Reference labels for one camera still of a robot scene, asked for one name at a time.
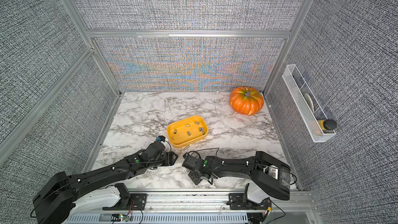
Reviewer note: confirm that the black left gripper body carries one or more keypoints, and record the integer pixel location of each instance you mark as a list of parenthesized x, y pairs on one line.
[(166, 159)]

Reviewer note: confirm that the yellow storage box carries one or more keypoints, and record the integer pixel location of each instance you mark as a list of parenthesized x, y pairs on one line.
[(182, 139)]

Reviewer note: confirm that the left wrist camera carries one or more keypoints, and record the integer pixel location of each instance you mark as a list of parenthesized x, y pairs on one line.
[(161, 139)]

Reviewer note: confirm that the round brush in shelf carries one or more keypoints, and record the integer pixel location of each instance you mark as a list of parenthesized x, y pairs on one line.
[(309, 101)]

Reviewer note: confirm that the yellow bottle black cap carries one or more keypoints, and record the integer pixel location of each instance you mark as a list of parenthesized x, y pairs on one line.
[(327, 124)]

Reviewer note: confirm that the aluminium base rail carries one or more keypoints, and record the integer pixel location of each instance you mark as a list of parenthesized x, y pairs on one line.
[(196, 206)]

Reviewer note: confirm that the clear wall shelf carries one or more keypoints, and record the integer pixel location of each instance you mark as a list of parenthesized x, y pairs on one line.
[(297, 86)]

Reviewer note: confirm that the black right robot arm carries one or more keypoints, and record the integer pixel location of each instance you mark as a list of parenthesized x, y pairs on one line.
[(268, 173)]

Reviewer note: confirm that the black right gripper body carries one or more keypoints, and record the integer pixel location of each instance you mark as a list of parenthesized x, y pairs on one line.
[(195, 178)]

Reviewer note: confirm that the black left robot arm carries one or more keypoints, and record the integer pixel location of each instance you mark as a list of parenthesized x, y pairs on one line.
[(53, 203)]

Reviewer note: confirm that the orange pumpkin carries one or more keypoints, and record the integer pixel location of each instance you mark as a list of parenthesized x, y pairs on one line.
[(246, 100)]

